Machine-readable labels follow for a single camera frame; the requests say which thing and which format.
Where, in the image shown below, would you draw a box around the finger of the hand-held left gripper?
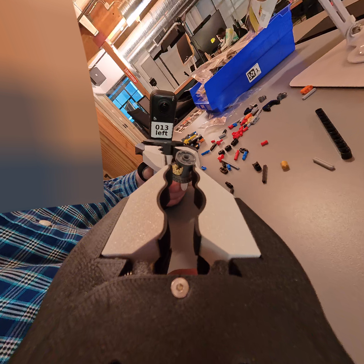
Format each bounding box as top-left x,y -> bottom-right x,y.
172,146 -> 201,165
142,146 -> 172,173

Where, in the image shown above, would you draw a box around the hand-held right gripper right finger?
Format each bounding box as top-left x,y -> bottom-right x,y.
192,164 -> 262,271

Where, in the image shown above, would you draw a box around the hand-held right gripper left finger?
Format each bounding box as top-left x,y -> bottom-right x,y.
101,165 -> 174,271

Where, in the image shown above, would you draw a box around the grey lego differential gear assembly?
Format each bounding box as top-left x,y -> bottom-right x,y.
170,150 -> 198,185

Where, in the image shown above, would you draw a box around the person's left forearm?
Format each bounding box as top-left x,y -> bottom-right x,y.
103,170 -> 143,212

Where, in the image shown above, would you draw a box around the partly built lego cluster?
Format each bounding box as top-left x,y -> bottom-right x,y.
182,131 -> 206,150

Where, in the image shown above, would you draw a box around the pile of mixed lego pieces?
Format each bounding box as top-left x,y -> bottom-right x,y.
227,92 -> 288,140

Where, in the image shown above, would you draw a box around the light grey lego pin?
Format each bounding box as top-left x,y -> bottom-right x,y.
313,157 -> 335,171

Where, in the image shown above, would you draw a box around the long black lego beam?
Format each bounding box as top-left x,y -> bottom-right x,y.
315,108 -> 353,160

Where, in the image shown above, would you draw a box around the person's left hand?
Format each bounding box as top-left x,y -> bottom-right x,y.
167,182 -> 189,207

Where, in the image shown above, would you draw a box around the black sticker sheet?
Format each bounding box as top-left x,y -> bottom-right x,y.
174,109 -> 206,134

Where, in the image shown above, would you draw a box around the clear plastic bag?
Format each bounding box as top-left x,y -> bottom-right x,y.
200,87 -> 262,128

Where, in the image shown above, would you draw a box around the black monitor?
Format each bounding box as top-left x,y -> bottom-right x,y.
176,34 -> 195,66

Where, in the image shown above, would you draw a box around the clear plastic bags in bin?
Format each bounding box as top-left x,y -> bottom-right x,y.
196,31 -> 256,83

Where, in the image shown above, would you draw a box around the blue bin with square tag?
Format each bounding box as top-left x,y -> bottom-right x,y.
190,6 -> 296,113

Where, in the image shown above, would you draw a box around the silver ceiling ducts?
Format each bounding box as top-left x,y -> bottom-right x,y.
114,0 -> 182,66

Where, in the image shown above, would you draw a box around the blue plaid shirt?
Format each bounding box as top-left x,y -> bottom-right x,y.
0,202 -> 114,359

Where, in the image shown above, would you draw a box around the white book stand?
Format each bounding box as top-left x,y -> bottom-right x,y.
289,0 -> 364,89

